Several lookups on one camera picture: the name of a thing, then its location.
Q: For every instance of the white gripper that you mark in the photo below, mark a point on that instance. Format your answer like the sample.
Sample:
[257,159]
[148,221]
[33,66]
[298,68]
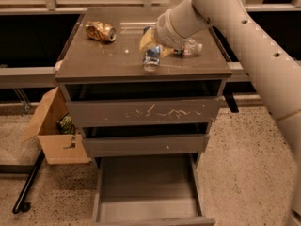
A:
[166,32]

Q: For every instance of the silver blue redbull can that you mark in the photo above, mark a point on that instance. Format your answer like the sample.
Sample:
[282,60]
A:
[151,59]

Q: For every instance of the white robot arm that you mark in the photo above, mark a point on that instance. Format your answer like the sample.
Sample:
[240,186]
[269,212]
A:
[273,73]

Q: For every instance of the crushed gold soda can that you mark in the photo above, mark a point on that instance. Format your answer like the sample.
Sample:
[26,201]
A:
[100,31]

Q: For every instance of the grey top drawer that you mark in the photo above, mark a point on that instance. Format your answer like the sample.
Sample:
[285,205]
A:
[144,112]

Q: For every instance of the grey three-drawer cabinet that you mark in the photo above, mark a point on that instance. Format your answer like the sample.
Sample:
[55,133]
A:
[124,51]

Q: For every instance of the grey middle drawer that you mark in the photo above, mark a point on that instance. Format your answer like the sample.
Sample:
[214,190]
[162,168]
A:
[124,146]

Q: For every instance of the grey open bottom drawer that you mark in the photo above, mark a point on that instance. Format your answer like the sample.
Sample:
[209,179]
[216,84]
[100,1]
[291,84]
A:
[148,190]

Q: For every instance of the clear plastic water bottle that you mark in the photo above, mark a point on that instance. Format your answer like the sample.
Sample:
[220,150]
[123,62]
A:
[191,47]

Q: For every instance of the green snack bag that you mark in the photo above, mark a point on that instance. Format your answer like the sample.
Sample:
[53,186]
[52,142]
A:
[65,125]

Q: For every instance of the open cardboard box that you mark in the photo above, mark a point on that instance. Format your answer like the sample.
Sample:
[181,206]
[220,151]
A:
[58,148]

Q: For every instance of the black metal floor stand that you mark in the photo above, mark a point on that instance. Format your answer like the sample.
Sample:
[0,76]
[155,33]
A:
[22,205]

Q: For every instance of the grey metal window rail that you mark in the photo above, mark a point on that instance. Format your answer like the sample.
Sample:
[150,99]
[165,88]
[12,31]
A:
[48,77]

